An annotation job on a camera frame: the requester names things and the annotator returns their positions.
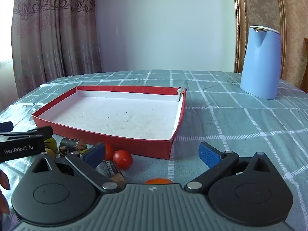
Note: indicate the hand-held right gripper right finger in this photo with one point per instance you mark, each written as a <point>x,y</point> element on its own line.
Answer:
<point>208,155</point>

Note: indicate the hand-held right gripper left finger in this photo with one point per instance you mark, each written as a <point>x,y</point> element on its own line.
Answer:
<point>94,154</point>

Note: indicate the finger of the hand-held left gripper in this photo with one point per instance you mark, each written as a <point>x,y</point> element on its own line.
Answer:
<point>6,126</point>
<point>44,131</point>

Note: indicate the red tomato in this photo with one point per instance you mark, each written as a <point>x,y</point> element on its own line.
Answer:
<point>122,159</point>
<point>110,152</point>

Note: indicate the dark purple sugarcane piece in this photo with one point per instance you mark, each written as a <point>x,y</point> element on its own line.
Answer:
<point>110,170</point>

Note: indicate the dark green striped cylinder piece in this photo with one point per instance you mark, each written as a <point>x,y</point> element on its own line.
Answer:
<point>71,146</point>

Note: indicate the red cardboard box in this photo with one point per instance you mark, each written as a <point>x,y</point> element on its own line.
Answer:
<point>108,110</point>

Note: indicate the orange tomato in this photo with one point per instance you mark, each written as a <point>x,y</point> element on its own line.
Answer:
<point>158,181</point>

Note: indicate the person's left hand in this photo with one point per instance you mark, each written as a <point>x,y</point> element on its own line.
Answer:
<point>4,180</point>

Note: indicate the green checked tablecloth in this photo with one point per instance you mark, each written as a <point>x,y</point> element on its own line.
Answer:
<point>240,125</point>

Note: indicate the patterned pink curtain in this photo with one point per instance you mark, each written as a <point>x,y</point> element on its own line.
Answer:
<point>48,41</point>

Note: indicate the blue electric kettle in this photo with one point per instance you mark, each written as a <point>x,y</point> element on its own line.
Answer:
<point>259,65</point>

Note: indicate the brown wooden chair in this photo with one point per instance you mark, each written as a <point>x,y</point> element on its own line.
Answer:
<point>306,49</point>

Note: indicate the gold wall frame moulding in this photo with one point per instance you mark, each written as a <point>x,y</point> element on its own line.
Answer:
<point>238,28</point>

